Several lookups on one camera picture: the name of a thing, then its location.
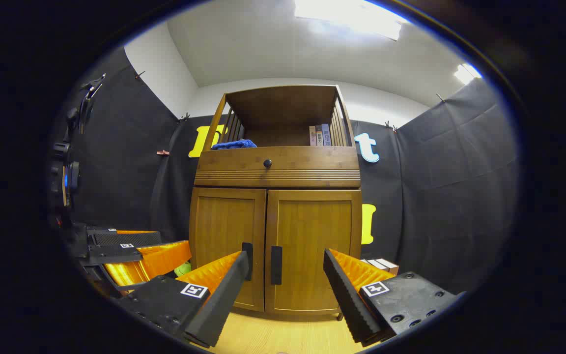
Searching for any wooden drawer with black knob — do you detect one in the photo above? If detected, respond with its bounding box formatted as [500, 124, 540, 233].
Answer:
[195, 146, 361, 188]

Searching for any wooden cabinet door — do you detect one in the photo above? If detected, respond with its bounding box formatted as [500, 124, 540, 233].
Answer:
[189, 187, 267, 312]
[265, 189, 363, 315]

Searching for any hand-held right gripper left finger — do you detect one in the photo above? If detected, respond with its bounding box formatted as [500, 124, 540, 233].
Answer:
[116, 250, 251, 349]

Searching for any black backdrop cloth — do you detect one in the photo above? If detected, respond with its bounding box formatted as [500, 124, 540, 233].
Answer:
[50, 47, 519, 295]

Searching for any light brown standing book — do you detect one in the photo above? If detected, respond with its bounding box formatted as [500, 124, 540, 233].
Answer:
[376, 258, 400, 276]

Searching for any small ceiling light panel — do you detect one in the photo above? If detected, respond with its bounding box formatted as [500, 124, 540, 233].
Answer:
[454, 63, 483, 85]

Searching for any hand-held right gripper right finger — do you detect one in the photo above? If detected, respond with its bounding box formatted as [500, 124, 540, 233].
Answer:
[323, 248, 466, 347]

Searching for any wooden double-door shoe cabinet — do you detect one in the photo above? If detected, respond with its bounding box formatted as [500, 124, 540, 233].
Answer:
[188, 85, 363, 321]

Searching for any blue cloth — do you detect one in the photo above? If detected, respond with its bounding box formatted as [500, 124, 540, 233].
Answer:
[211, 139, 258, 150]

